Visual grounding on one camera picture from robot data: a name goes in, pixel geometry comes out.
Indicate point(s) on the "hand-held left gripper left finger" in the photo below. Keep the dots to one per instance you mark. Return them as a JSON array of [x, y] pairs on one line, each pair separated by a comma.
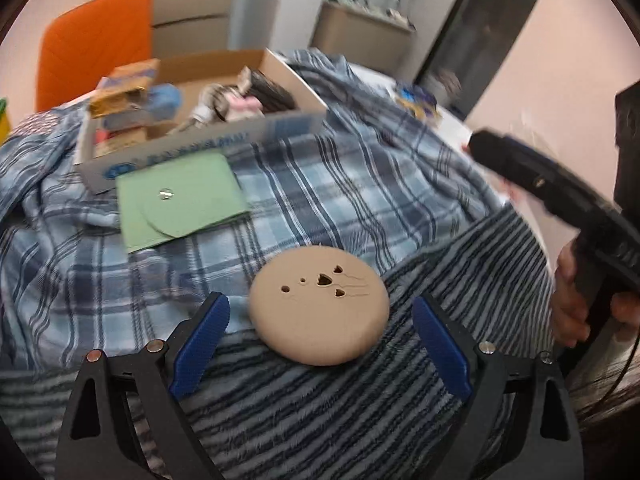
[[200, 350]]

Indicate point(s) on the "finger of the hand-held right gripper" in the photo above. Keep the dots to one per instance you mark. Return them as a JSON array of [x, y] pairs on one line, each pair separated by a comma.
[[515, 160]]

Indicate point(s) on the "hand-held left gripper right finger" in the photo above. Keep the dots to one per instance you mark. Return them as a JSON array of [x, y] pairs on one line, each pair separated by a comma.
[[442, 355]]

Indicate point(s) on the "round beige pad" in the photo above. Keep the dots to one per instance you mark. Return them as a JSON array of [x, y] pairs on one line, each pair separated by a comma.
[[320, 320]]

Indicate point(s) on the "cardboard box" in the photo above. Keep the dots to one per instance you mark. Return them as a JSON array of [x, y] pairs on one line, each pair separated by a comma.
[[200, 152]]

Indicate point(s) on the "light blue soft toy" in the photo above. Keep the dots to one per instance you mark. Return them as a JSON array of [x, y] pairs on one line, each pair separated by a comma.
[[164, 101]]

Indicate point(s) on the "person's right hand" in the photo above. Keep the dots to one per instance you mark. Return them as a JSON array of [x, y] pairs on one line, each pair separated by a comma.
[[567, 310]]

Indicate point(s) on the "gold coffee pack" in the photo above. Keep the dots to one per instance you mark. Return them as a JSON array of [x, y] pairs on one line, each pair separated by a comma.
[[422, 112]]

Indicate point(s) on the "blue grey striped cloth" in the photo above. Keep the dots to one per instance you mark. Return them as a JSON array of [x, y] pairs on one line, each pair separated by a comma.
[[325, 410]]

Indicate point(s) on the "green snap pouch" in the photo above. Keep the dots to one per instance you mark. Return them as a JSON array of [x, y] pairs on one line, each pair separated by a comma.
[[190, 200]]

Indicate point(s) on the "blue plaid shirt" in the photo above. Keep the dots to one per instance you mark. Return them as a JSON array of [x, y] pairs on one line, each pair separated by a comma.
[[325, 185]]

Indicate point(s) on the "beige vanity cabinet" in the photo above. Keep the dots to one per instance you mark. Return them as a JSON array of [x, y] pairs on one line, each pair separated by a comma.
[[360, 35]]

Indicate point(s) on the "gold and red packet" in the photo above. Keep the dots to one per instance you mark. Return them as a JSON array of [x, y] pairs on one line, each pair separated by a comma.
[[120, 141]]

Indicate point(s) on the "small plush doll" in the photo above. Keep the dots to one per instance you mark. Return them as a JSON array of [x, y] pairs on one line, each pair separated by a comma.
[[220, 102]]

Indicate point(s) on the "dark cloth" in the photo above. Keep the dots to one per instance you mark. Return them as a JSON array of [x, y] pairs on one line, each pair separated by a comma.
[[272, 92]]

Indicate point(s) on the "orange gold pack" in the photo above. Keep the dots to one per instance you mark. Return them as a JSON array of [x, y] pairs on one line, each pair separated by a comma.
[[117, 101]]

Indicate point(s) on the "dotted patterned sheet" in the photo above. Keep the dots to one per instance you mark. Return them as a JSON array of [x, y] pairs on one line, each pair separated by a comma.
[[37, 122]]

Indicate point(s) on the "yellow container with green rim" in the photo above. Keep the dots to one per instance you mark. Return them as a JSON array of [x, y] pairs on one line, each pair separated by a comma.
[[3, 125]]

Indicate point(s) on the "beige refrigerator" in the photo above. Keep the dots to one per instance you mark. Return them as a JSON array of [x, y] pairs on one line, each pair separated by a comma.
[[195, 30]]

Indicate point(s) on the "orange chair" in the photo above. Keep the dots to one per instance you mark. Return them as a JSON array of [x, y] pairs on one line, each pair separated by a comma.
[[95, 45]]

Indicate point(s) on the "dark door frame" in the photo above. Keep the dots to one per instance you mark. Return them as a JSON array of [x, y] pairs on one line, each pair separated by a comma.
[[490, 35]]

